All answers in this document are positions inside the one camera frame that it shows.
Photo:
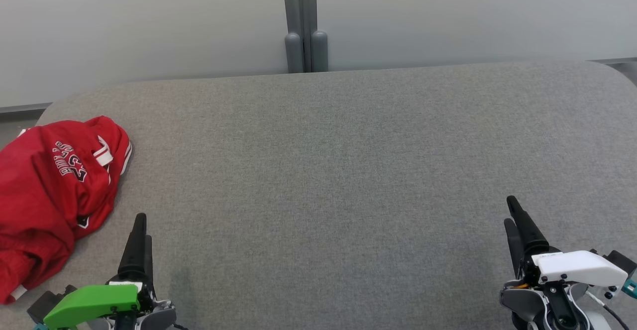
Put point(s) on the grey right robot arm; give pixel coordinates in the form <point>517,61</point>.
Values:
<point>542,305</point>

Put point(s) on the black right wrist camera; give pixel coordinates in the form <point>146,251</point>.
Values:
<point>619,263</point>

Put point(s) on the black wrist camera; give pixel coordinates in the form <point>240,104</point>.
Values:
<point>619,263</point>
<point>47,302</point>

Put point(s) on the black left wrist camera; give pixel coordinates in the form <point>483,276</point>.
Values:
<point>47,302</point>

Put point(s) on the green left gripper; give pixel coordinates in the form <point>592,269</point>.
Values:
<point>89,300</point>

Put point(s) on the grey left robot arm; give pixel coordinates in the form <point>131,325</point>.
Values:
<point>159,317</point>

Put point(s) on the grey fabric sofa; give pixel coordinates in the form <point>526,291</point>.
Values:
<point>338,180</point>

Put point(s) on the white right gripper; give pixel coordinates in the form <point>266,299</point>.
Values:
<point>577,266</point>

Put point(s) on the red Bulls jersey white sleeves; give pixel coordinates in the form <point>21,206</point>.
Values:
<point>45,170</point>

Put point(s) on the grey partition post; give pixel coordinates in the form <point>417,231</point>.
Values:
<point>304,31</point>

